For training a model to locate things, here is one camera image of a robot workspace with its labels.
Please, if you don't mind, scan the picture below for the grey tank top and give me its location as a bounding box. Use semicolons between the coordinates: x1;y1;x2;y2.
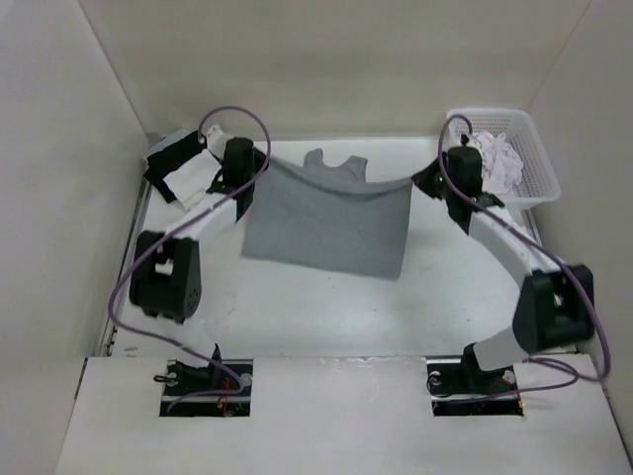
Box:
242;148;412;280

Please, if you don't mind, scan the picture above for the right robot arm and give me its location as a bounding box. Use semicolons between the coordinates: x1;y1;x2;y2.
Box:
411;146;595;393

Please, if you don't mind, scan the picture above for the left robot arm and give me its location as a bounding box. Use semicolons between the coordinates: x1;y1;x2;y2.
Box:
129;138;270;395

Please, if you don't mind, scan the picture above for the pale pink tank top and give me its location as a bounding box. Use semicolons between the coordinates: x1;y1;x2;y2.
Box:
474;131;523;195

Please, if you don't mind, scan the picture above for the folded white tank top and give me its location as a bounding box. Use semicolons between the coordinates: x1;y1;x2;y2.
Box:
164;149;221;211

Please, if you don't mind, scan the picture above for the folded black tank top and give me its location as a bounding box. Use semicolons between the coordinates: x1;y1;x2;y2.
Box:
143;129;203;204

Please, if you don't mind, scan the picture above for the white plastic basket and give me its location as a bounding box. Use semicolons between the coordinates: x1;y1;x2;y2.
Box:
446;107;561;211

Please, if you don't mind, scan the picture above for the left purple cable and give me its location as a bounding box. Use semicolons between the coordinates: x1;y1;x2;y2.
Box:
107;106;272;415

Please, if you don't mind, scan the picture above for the purple cable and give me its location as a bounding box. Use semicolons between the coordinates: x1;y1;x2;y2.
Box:
107;106;272;415
435;114;612;397

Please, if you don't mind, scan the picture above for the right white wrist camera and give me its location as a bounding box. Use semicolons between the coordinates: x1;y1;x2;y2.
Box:
459;134;483;150

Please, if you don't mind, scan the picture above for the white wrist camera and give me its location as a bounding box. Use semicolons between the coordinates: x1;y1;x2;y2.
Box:
459;134;483;150
198;125;233;158

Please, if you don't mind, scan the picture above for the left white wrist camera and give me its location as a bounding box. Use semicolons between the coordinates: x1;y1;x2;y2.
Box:
198;125;233;158

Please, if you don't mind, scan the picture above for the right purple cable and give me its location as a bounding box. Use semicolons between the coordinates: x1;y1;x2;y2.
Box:
435;114;612;397

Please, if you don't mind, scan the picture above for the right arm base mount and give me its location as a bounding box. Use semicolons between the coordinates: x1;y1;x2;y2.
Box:
426;358;523;417

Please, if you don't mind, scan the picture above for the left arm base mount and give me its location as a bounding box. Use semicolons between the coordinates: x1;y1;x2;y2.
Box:
153;359;254;418

